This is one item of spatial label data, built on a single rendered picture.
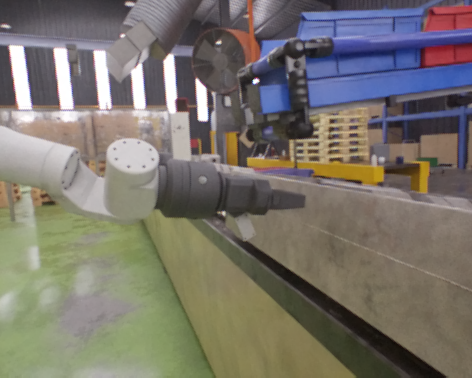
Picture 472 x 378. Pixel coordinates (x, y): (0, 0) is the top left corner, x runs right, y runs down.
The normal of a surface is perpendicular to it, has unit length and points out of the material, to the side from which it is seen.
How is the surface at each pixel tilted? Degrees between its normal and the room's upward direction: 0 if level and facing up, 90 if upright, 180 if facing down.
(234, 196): 90
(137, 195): 132
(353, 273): 80
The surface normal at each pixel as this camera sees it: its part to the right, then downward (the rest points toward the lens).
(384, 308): -0.93, -0.08
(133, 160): 0.33, -0.67
